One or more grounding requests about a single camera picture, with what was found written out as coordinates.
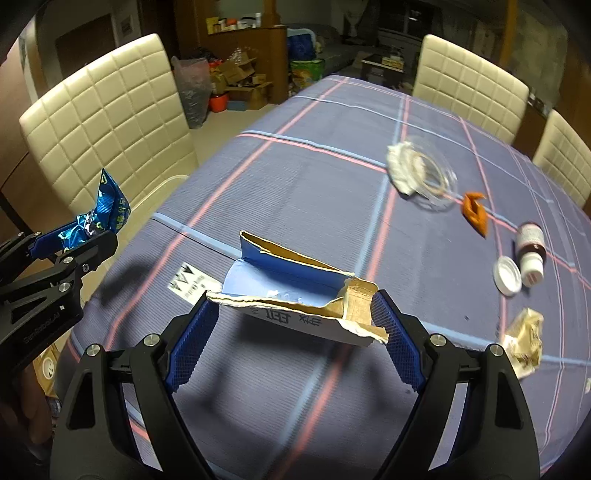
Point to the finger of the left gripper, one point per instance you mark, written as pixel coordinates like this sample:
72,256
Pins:
74,265
57,240

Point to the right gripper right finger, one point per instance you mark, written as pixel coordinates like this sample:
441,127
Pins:
496,436

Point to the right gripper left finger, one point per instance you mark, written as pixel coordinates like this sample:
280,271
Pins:
94,438

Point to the blue foil wrapper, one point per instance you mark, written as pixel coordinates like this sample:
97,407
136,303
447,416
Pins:
110,213

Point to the yellow snack bag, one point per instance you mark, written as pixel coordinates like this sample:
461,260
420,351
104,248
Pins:
523,342

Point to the white bottle cap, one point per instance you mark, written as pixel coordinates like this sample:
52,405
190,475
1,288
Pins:
507,276

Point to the brown medicine bottle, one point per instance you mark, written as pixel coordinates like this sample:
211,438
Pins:
531,253

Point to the torn blue white carton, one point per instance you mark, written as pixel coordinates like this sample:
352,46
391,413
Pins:
278,285

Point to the orange peel piece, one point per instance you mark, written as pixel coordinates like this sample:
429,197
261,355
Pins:
475,213

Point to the clear plastic round lid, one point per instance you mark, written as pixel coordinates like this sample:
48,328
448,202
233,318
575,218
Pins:
440,188

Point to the white tissue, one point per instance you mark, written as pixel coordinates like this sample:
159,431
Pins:
406,168

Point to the white table sticker left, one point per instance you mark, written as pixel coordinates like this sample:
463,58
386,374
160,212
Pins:
191,283

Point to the cream chair left side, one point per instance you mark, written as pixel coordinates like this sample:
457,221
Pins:
121,114

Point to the cream chair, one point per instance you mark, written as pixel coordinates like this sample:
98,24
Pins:
468,85
565,158
121,114

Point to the orange bucket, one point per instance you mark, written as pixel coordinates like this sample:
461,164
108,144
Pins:
218,103

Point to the grey plastic bag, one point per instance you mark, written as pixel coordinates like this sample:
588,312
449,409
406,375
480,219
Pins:
193,82

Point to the cardboard boxes pile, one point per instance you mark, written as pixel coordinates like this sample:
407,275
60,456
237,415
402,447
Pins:
237,76

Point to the wooden partition counter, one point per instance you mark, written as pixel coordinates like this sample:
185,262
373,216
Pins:
268,45

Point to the green shopping bag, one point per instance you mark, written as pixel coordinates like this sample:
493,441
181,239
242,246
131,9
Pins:
308,71

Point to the cream chair far right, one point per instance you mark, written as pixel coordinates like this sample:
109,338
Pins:
565,158

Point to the coffee table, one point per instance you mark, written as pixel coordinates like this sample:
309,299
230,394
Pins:
392,70

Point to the cream chair far middle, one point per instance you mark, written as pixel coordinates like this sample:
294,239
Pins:
468,85

